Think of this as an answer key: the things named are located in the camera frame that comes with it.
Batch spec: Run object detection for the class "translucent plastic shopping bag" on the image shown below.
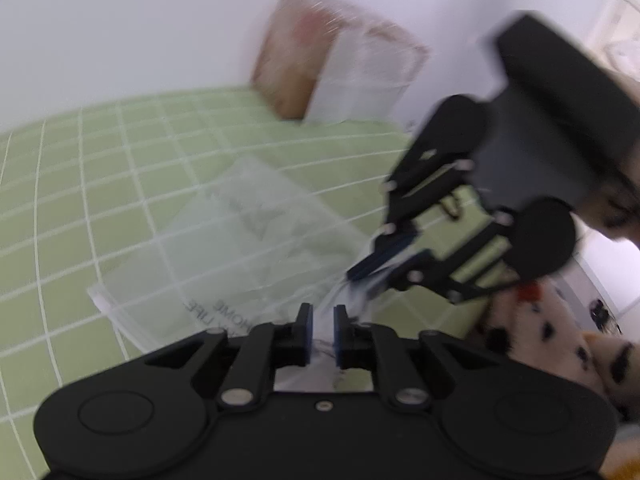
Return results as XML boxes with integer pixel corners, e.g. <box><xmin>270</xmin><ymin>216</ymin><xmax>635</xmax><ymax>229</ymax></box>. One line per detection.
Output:
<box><xmin>87</xmin><ymin>155</ymin><xmax>401</xmax><ymax>393</ymax></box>

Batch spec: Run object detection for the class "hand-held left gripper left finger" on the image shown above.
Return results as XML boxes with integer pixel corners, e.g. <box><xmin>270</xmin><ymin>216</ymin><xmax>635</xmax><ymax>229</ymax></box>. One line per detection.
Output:
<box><xmin>142</xmin><ymin>302</ymin><xmax>315</xmax><ymax>408</ymax></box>

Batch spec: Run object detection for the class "cardboard box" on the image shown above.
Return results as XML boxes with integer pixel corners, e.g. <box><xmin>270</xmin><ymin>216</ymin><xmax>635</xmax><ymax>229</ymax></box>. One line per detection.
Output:
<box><xmin>250</xmin><ymin>0</ymin><xmax>432</xmax><ymax>127</ymax></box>

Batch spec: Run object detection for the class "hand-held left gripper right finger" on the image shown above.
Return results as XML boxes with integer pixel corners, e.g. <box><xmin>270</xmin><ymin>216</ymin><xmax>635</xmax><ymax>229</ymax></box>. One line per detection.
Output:
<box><xmin>332</xmin><ymin>304</ymin><xmax>493</xmax><ymax>407</ymax></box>

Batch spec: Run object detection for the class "dark brown hair tie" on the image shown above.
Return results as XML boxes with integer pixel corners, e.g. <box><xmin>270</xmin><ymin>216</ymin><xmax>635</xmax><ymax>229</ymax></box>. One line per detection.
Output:
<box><xmin>440</xmin><ymin>195</ymin><xmax>464</xmax><ymax>222</ymax></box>

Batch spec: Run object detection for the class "spotted fleece garment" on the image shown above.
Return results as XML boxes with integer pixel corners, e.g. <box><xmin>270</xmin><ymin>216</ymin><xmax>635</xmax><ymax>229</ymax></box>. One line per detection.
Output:
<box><xmin>477</xmin><ymin>275</ymin><xmax>640</xmax><ymax>480</ymax></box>

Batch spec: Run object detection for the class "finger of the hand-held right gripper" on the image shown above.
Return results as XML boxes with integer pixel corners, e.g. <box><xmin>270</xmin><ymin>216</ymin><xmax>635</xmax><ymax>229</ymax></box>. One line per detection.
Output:
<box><xmin>360</xmin><ymin>211</ymin><xmax>524</xmax><ymax>307</ymax></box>
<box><xmin>345</xmin><ymin>151</ymin><xmax>477</xmax><ymax>282</ymax></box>

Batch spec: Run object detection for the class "white paper sheet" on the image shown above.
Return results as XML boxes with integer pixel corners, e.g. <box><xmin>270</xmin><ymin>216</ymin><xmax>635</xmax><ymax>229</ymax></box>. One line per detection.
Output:
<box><xmin>305</xmin><ymin>30</ymin><xmax>417</xmax><ymax>127</ymax></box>

